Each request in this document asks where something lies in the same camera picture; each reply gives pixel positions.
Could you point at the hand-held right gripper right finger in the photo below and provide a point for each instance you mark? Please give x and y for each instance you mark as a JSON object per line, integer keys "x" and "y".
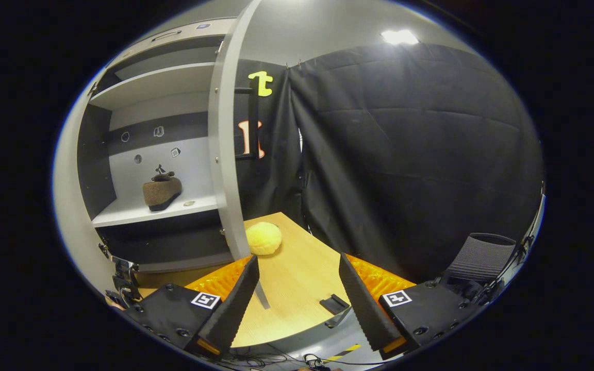
{"x": 361, "y": 304}

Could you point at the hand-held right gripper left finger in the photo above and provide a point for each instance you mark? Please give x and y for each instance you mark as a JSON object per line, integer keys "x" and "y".
{"x": 235, "y": 304}

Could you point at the brown fuzzy shoe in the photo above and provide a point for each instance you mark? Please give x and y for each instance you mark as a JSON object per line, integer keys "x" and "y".
{"x": 162, "y": 191}

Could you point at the white shoe cabinet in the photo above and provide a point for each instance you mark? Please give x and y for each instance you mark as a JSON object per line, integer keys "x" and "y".
{"x": 121, "y": 175}

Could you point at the white cabinet shelf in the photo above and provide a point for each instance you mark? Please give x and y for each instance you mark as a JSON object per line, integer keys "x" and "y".
{"x": 137, "y": 211}
{"x": 152, "y": 85}

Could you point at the white cabinet drawer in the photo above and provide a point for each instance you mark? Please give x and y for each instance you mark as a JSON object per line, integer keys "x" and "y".
{"x": 173, "y": 44}

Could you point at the yellow black floor tape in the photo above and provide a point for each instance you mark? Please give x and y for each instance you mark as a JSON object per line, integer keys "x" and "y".
{"x": 343, "y": 353}

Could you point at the yellow plush ball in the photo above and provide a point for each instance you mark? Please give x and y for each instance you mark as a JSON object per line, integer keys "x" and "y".
{"x": 263, "y": 238}

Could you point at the grey mesh office chair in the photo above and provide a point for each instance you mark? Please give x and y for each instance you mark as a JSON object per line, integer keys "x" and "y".
{"x": 480, "y": 257}

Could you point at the black backdrop cloth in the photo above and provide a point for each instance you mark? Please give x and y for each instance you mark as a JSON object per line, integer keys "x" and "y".
{"x": 405, "y": 154}
{"x": 276, "y": 170}

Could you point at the ceiling light panel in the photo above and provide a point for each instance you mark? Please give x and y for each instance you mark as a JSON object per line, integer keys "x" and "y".
{"x": 399, "y": 37}

